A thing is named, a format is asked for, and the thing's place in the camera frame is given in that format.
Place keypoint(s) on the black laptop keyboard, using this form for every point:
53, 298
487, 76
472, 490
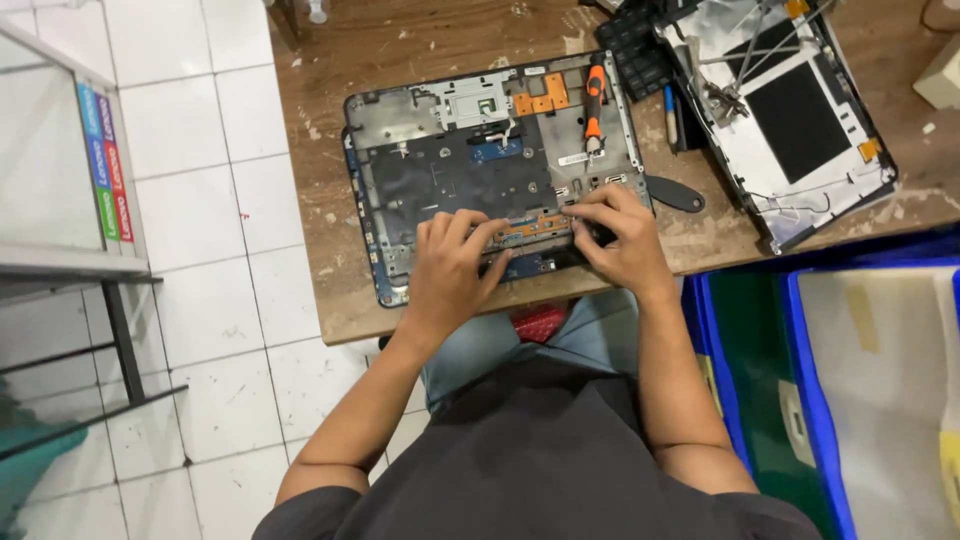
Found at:
634, 52

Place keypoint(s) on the light blue jeans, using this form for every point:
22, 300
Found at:
465, 352

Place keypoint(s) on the black plastic pry tool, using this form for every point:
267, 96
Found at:
675, 193

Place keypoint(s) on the blue and white pen tool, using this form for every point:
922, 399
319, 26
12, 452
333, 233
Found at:
670, 116

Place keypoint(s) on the orange and black screwdriver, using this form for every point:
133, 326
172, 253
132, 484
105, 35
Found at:
595, 105

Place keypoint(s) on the white box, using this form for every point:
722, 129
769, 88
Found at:
941, 82

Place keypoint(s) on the laptop base chassis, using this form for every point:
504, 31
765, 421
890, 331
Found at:
450, 172

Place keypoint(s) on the dark grey t-shirt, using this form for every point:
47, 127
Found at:
540, 465

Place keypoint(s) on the person's left hand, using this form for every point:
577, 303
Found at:
446, 277

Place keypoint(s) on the blue crate with white panel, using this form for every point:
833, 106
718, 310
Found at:
877, 390

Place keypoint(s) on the person's right hand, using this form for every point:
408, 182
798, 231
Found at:
626, 247

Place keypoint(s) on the glass display cabinet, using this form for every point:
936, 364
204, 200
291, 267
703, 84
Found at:
52, 187

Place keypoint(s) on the blue crate with green lining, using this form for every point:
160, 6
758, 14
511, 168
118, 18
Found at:
742, 375

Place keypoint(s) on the orange flex circuit strip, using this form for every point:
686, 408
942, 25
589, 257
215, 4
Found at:
534, 224

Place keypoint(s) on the teal cloth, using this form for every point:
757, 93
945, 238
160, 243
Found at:
30, 465

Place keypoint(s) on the red stool seat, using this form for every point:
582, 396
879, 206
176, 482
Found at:
538, 322

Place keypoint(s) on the laptop lid back cover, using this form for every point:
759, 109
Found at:
795, 120

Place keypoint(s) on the small white bottle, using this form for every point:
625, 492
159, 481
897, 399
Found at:
318, 9

